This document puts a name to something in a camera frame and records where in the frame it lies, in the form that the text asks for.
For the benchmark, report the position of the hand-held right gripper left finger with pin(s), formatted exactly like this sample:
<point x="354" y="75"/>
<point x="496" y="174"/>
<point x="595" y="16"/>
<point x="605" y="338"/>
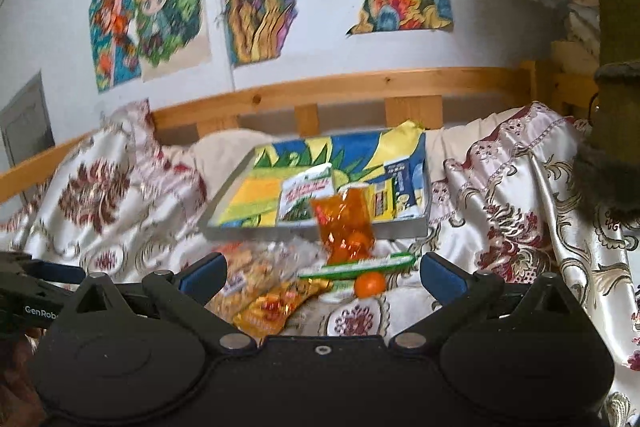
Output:
<point x="205" y="278"/>

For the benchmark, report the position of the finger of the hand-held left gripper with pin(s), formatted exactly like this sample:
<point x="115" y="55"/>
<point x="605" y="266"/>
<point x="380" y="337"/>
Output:
<point x="57" y="273"/>

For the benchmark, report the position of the cream pillow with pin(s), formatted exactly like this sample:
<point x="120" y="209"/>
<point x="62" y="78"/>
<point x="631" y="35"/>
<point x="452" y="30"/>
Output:
<point x="220" y="152"/>

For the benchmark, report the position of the white wall pipe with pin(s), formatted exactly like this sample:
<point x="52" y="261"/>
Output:
<point x="231" y="79"/>

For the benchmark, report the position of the gold red snack packet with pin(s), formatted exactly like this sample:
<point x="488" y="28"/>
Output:
<point x="280" y="307"/>

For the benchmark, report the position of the clear peanut packet red print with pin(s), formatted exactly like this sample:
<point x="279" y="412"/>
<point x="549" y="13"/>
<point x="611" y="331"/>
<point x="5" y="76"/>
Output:
<point x="240" y="277"/>

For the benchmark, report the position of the floral satin blanket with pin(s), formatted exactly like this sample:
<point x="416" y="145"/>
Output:
<point x="500" y="217"/>

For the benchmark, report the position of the translucent orange snack packet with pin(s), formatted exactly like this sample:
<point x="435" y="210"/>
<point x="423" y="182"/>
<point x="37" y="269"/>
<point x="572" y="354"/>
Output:
<point x="345" y="222"/>

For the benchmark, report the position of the green white stick packet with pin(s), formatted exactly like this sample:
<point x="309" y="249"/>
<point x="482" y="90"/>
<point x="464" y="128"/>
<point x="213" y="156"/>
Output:
<point x="360" y="264"/>

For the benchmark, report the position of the grey metal tray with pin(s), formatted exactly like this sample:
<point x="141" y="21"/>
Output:
<point x="260" y="232"/>

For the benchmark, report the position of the wooden bed frame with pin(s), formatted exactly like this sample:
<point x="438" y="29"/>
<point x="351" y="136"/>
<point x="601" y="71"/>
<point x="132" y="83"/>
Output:
<point x="350" y="82"/>

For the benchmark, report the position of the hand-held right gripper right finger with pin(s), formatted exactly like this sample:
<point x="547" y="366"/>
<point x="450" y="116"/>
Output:
<point x="442" y="279"/>

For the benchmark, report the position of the tangerine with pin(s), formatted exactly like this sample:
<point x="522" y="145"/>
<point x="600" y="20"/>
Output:
<point x="370" y="284"/>

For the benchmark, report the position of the olive coat with fur trim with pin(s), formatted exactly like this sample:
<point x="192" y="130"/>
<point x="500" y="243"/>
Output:
<point x="617" y="7"/>

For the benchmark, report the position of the white pickled vegetable packet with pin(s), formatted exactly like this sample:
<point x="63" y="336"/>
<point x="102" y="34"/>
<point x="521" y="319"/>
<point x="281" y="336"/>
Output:
<point x="305" y="194"/>

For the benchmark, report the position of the clear mixed nut packet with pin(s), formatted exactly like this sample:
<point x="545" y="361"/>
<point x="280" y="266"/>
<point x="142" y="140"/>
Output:
<point x="295" y="257"/>

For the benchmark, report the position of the doll figure wall poster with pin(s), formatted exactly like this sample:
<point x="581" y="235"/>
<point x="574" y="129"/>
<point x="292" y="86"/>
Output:
<point x="170" y="12"/>

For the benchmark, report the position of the blue orange wall poster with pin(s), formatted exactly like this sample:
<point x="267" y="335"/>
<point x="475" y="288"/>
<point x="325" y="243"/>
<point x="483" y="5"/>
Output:
<point x="112" y="42"/>

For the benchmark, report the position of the dinosaur drawing paper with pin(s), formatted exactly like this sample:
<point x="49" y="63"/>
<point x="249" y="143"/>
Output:
<point x="255" y="197"/>

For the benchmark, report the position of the yellow snack packet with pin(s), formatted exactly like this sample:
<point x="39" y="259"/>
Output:
<point x="384" y="202"/>

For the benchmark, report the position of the blue calcium box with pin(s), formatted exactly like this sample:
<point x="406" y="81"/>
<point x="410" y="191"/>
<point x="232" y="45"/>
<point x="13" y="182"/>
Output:
<point x="404" y="187"/>

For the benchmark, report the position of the grey wall panel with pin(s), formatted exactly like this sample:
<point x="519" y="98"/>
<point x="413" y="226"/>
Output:
<point x="25" y="122"/>

